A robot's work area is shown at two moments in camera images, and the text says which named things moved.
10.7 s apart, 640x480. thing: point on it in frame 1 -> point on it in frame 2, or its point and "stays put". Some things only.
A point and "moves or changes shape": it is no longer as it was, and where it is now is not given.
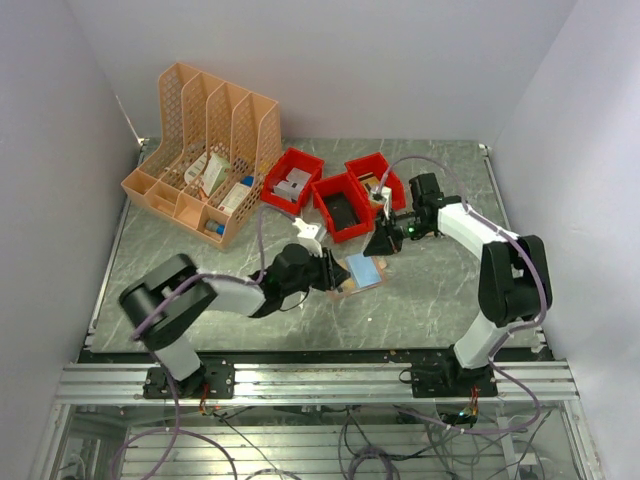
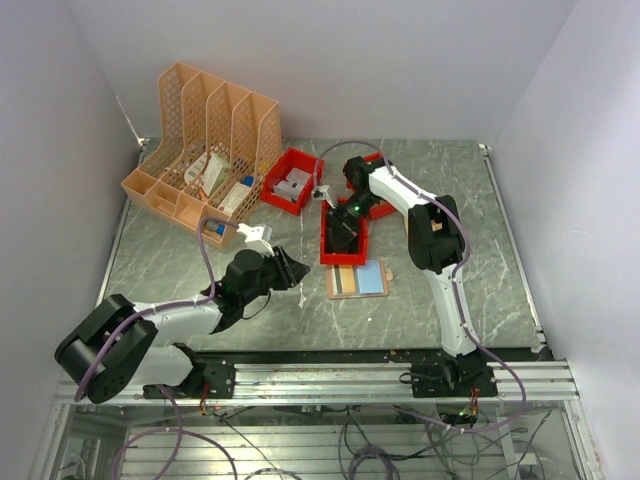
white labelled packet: [193, 171] stays put
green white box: [216, 170] stays put
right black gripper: [380, 243] -> [343, 230]
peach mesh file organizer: [216, 144] stays put
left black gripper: [332, 274] -> [289, 271]
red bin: [346, 214] moves or changes shape
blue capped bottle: [213, 225] stays put
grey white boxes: [291, 188] stays put
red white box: [233, 198] stays put
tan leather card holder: [365, 272] -> [387, 276]
